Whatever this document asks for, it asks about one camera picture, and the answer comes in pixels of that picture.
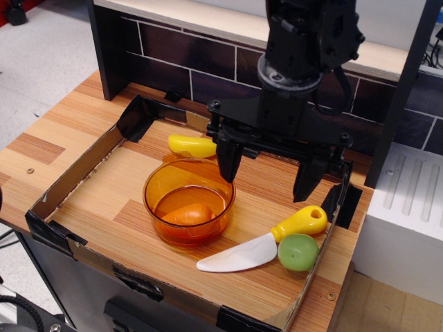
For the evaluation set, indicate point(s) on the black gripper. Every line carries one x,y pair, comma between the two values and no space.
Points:
280,121

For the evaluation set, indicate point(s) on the orange transparent plastic pot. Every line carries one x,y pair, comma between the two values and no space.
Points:
183,180

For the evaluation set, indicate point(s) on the orange toy carrot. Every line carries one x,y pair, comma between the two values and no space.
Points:
193,214

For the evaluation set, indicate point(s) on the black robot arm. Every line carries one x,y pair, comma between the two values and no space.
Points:
308,36

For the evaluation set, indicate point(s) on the cardboard fence with black tape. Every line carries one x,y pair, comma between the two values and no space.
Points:
94,243

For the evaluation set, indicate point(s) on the yellow toy banana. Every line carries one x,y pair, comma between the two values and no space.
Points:
196,146

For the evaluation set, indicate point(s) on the green toy fruit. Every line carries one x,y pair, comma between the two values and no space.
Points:
298,252

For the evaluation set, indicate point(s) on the dark tiled backsplash shelf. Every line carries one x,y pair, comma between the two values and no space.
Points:
199,66

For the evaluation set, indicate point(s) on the white ribbed block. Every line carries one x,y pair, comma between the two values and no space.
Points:
400,242

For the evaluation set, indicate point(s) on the toy knife yellow handle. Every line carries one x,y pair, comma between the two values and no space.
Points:
261,250

